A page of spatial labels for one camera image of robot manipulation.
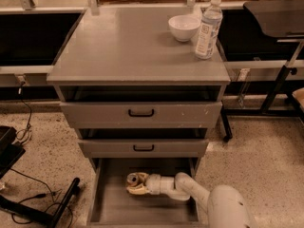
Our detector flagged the orange soda can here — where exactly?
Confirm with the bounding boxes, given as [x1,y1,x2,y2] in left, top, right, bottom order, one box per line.
[126,173,143,187]

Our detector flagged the black drawer handle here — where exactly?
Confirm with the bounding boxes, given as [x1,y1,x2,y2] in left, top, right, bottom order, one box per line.
[128,109,155,118]
[133,144,155,152]

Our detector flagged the black stand base left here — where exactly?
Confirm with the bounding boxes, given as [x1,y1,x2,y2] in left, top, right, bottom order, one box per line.
[0,125,81,228]

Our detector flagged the black cable on floor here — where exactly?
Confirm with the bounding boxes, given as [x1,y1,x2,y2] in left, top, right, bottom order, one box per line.
[10,81,74,228]

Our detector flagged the black top drawer handle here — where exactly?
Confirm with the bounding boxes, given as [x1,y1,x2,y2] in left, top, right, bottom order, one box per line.
[128,109,155,118]

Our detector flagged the grey middle drawer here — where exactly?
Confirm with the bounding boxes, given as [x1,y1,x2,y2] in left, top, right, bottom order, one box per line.
[78,139,208,158]

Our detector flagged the black middle drawer handle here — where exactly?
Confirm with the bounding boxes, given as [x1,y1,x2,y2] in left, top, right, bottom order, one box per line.
[133,144,155,152]

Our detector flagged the grey bottom drawer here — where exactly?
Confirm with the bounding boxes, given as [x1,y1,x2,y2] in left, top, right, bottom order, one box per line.
[86,158,200,228]

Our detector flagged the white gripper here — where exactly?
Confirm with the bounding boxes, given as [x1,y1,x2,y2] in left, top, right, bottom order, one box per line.
[126,172,162,195]

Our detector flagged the grey drawer cabinet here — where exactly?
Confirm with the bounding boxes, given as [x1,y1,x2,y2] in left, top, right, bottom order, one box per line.
[46,4,231,175]

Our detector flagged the grey drawer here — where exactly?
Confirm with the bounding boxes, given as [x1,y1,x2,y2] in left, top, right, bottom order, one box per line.
[86,158,200,228]
[61,102,221,129]
[78,139,208,158]

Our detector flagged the clear plastic water bottle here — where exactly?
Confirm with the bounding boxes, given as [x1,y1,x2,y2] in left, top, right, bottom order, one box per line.
[195,0,223,60]

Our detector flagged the grey top drawer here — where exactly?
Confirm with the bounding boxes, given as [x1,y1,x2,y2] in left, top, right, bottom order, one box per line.
[61,102,221,129]

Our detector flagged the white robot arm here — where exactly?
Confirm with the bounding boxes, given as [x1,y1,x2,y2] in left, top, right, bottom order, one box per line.
[126,172,258,228]

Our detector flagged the black chair right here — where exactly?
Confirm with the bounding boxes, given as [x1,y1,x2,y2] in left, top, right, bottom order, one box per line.
[217,0,304,142]

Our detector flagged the white ceramic bowl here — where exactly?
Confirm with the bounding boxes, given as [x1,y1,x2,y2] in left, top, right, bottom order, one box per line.
[168,14,200,42]

